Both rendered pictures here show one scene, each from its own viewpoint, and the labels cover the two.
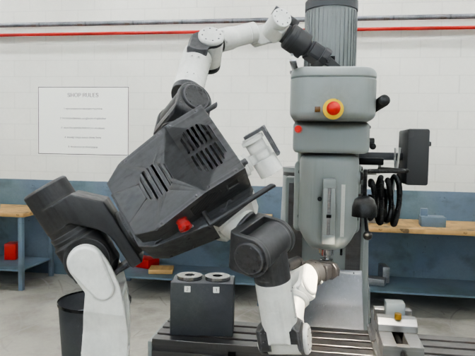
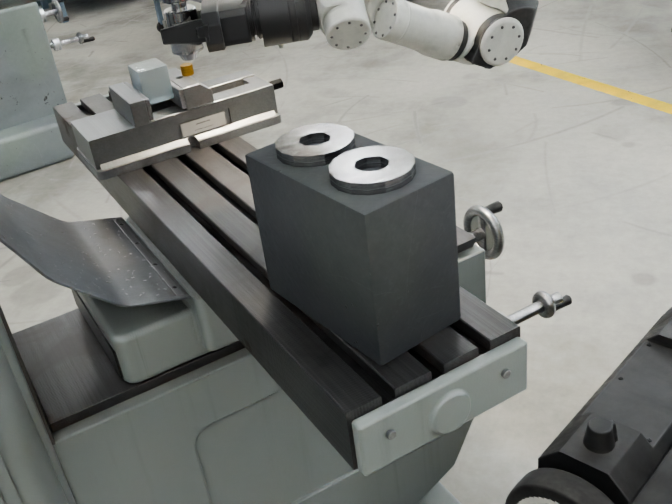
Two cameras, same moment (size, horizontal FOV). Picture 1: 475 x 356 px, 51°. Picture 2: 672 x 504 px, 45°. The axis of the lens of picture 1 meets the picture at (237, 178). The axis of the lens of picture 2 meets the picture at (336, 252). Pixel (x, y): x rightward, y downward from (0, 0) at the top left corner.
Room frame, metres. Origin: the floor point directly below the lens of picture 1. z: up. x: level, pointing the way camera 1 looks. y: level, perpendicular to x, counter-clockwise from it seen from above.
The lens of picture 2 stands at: (2.26, 0.76, 1.55)
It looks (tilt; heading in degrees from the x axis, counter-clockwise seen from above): 31 degrees down; 235
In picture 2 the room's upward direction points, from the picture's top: 8 degrees counter-clockwise
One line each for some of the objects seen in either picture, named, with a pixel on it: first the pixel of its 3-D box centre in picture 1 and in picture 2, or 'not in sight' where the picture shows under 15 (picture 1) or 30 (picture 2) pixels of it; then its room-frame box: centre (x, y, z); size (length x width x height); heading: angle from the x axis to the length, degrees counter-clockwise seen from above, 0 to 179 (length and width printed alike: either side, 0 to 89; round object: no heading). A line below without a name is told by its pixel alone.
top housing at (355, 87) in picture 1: (330, 99); not in sight; (1.72, -0.31, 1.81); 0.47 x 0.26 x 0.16; 172
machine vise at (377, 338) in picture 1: (394, 330); (174, 109); (1.65, -0.54, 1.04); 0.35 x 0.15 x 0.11; 171
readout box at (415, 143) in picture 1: (414, 157); not in sight; (1.96, -0.69, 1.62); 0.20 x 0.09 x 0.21; 172
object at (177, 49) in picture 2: not in sight; (184, 33); (1.71, -0.31, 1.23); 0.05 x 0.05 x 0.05
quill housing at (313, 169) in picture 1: (328, 199); not in sight; (1.71, -0.31, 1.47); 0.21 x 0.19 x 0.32; 82
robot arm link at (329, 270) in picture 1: (315, 272); (246, 20); (1.63, -0.26, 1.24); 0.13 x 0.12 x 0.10; 58
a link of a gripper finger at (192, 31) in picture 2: not in sight; (183, 34); (1.72, -0.28, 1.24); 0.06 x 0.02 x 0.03; 148
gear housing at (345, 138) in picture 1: (329, 138); not in sight; (1.75, -0.32, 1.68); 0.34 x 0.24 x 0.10; 172
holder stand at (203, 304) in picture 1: (203, 302); (352, 231); (1.77, 0.11, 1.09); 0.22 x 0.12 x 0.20; 88
